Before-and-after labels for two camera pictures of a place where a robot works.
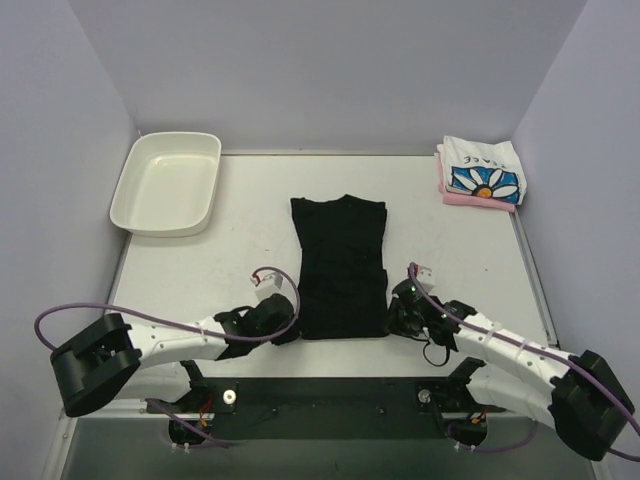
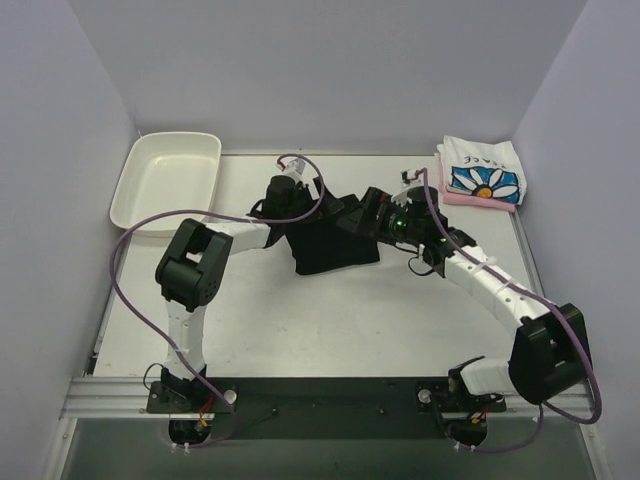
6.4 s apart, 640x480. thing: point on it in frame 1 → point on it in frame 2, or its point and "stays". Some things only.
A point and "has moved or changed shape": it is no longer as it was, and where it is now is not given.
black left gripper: (288, 329) → (310, 198)
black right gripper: (400, 320) → (370, 211)
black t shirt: (343, 284) has moved or changed shape
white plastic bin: (168, 184) stays
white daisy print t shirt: (491, 171) stays
